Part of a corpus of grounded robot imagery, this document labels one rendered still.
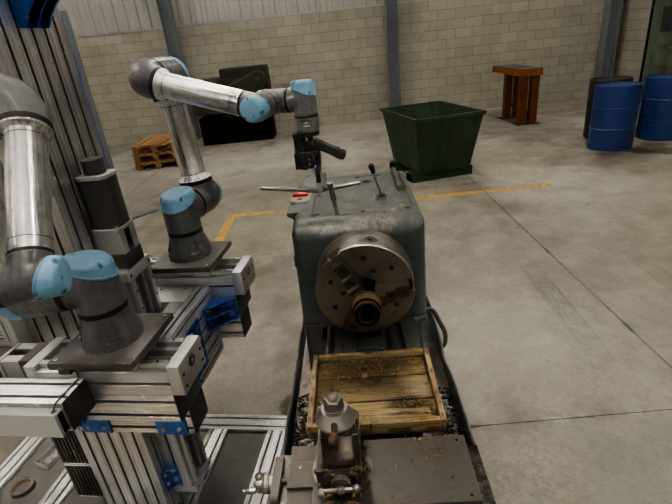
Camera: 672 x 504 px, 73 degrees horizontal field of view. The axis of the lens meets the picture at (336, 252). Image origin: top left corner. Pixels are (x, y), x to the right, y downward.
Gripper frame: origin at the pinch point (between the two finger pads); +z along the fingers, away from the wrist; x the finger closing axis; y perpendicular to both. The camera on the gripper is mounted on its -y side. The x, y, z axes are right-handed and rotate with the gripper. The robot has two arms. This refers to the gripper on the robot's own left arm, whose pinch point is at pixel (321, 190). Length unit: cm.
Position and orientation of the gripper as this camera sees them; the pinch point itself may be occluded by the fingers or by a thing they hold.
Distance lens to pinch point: 155.5
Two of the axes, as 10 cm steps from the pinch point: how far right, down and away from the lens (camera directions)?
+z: 0.9, 9.0, 4.2
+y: -10.0, 0.8, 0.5
